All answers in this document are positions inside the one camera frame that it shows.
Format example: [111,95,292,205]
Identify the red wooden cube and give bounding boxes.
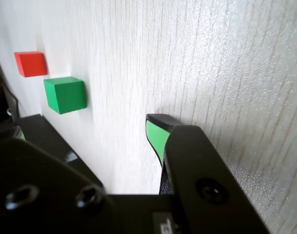
[14,51,48,78]

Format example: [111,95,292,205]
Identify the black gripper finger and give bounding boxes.
[0,125,115,234]
[146,113,271,234]

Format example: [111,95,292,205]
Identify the black power cable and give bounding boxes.
[0,50,20,118]

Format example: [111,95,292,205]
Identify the green wooden cube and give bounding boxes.
[43,76,87,115]

